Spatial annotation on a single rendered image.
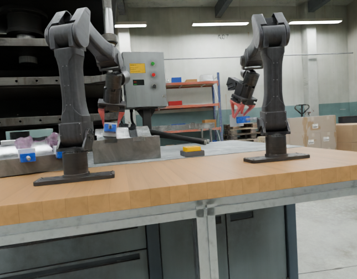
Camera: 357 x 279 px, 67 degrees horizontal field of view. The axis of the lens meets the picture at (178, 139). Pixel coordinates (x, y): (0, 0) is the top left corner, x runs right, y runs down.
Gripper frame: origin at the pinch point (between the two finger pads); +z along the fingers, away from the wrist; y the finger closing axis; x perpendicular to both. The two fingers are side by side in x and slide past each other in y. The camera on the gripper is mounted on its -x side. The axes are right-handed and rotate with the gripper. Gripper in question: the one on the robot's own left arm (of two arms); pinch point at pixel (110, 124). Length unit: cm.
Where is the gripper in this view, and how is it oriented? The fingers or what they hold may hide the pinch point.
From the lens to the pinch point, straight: 108.0
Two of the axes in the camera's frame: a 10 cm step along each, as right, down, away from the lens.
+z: -1.5, 9.2, 3.6
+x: 2.0, 3.8, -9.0
